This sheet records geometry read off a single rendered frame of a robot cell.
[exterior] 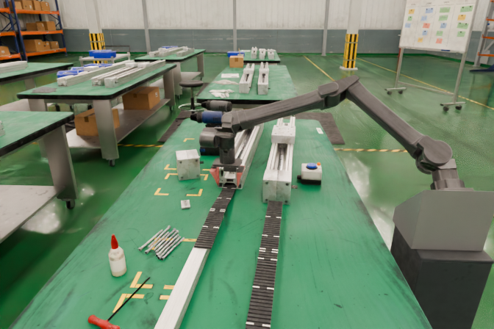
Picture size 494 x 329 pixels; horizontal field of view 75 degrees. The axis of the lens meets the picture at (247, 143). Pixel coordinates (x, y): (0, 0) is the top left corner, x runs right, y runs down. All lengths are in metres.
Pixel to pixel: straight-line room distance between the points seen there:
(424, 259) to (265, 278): 0.47
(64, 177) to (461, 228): 2.53
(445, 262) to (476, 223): 0.14
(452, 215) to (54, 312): 1.04
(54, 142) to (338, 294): 2.30
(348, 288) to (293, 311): 0.16
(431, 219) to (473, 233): 0.13
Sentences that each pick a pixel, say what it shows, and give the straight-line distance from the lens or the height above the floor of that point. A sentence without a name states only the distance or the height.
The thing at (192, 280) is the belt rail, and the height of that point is 0.81.
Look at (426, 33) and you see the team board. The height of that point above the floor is 1.24.
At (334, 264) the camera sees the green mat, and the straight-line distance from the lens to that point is 0.97.
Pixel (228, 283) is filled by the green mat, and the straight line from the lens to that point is 0.89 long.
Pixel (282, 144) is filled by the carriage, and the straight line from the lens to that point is 1.56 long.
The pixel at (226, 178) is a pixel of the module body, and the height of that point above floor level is 0.82.
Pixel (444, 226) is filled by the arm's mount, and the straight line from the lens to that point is 1.09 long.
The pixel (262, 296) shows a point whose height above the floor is 0.81.
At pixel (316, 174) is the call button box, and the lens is 1.33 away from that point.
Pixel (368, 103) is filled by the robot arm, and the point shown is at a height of 1.14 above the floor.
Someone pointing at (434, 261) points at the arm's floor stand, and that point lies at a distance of 1.10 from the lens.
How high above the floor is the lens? 1.40
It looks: 20 degrees down
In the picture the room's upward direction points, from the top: straight up
